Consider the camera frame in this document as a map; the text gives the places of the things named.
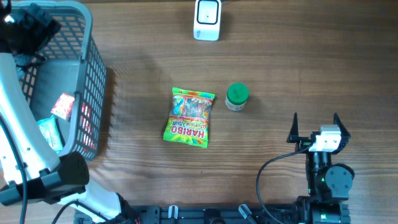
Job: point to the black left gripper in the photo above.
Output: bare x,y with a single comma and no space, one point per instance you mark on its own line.
44,32

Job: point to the grey plastic shopping basket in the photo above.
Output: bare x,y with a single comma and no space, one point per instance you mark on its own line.
69,64

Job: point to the Haribo gummy candy bag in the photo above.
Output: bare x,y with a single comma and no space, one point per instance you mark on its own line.
188,120

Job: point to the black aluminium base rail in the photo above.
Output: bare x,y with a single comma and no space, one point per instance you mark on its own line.
217,214

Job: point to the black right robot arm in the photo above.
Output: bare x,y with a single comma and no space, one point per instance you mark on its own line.
328,184

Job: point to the white barcode scanner box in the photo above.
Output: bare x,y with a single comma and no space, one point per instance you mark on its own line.
207,20

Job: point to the teal tissue pack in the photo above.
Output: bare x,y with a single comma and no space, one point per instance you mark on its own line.
49,129

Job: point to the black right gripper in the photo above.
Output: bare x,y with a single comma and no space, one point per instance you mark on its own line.
303,142

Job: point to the green-lid white jar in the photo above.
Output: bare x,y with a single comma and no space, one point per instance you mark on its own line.
236,97

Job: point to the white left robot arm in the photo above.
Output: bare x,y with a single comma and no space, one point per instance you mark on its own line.
33,171

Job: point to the red small candy pack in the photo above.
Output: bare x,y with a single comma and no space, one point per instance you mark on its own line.
63,106

